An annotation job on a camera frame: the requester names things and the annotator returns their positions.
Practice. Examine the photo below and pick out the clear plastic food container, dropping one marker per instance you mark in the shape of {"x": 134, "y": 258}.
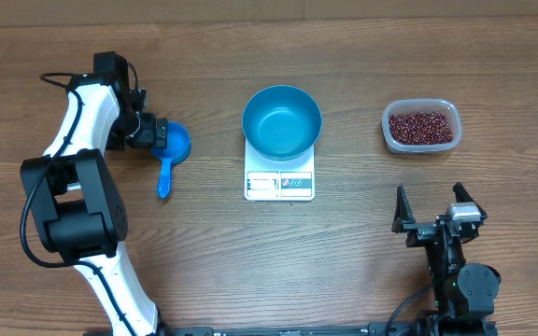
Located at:
{"x": 408, "y": 106}

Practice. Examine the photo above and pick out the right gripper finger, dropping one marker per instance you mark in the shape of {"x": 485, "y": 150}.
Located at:
{"x": 462, "y": 196}
{"x": 403, "y": 217}

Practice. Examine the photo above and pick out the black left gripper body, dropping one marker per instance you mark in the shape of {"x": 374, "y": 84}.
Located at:
{"x": 148, "y": 132}

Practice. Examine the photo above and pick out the blue metal bowl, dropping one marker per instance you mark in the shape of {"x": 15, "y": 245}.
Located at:
{"x": 282, "y": 122}

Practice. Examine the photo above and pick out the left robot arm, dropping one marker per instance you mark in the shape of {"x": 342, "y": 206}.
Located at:
{"x": 73, "y": 200}

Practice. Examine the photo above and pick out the blue plastic measuring scoop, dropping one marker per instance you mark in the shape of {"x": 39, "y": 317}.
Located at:
{"x": 177, "y": 150}

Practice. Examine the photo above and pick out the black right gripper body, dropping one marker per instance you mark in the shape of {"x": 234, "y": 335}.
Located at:
{"x": 423, "y": 231}

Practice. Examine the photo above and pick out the red adzuki beans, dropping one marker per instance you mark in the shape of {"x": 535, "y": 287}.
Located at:
{"x": 420, "y": 128}

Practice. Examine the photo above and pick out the white digital kitchen scale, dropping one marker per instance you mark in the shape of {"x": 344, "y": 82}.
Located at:
{"x": 279, "y": 181}

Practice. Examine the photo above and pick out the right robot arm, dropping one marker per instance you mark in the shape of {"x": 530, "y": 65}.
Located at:
{"x": 464, "y": 292}

